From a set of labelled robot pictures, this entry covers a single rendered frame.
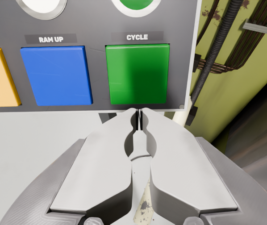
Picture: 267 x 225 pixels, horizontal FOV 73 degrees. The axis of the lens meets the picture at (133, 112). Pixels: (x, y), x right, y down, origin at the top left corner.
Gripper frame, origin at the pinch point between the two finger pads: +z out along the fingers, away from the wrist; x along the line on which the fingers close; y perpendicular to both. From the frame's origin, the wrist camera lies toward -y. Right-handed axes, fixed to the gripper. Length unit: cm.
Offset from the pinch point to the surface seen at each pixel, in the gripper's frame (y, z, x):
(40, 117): 62, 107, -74
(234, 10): -5.9, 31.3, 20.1
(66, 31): -4.4, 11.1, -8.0
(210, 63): 6.5, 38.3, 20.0
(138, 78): 1.0, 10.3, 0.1
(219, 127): 37, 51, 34
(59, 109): 5.5, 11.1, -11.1
